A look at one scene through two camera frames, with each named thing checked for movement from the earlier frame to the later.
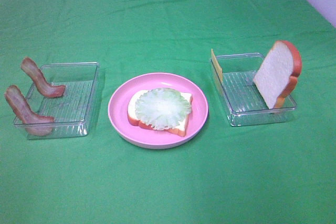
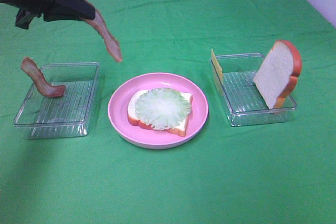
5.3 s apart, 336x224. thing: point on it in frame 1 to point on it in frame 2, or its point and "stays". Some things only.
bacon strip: [54, 91] stays
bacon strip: [34, 123] to [100, 24]
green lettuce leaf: [163, 108] stays
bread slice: [181, 130] stays
